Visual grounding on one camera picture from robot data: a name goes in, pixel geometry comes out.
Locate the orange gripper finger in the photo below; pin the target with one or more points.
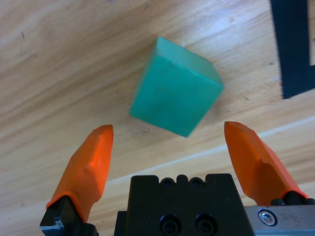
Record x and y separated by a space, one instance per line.
256 162
86 167

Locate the green wooden block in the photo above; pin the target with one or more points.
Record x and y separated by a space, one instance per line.
172 93

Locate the black tape square outline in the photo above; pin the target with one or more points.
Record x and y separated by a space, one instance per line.
290 49

